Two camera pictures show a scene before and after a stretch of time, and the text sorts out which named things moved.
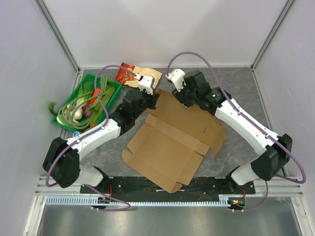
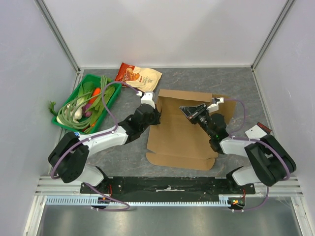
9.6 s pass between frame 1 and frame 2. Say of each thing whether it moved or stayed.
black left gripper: moved
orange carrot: stayed
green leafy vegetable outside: stayed
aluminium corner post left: stayed
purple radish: stayed
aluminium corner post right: stayed
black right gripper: moved
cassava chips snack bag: stayed
